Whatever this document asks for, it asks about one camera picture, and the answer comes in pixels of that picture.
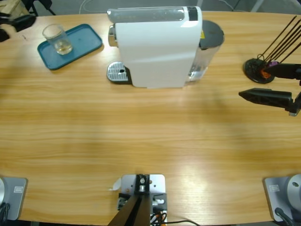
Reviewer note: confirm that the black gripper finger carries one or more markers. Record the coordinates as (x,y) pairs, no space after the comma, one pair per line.
(23,21)
(3,35)

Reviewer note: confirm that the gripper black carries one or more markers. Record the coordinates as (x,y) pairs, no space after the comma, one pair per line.
(296,103)

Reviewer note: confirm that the clear glass cup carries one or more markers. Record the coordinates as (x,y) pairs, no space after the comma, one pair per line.
(58,40)

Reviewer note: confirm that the grey coffee machine lever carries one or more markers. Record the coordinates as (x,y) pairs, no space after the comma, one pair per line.
(141,14)

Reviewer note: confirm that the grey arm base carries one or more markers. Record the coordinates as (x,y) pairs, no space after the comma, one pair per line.
(15,197)
(282,195)

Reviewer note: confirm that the orange coffee capsule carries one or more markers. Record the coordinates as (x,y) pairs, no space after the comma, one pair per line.
(264,74)

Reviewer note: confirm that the purple coffee capsule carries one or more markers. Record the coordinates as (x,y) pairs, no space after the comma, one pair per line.
(273,63)

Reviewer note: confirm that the white capsule coffee machine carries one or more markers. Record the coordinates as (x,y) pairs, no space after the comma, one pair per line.
(155,51)

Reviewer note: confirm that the black chair legs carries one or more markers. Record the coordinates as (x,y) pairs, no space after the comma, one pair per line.
(35,5)

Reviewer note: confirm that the black capsule holder with rods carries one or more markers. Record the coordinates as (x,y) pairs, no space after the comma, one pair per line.
(252,70)

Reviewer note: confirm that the teal plastic tray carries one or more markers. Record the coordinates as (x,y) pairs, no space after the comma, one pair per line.
(80,44)

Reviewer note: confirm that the grey metal leg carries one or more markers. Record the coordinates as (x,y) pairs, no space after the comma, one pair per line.
(257,4)

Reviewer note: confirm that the clear water tank black lid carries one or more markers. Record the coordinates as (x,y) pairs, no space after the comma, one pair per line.
(211,33)

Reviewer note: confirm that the white paper tag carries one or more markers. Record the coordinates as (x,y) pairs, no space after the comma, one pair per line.
(115,184)

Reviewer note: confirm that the white mount block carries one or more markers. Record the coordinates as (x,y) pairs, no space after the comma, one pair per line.
(156,186)

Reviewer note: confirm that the black mount post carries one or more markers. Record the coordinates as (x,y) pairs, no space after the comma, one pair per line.
(135,209)

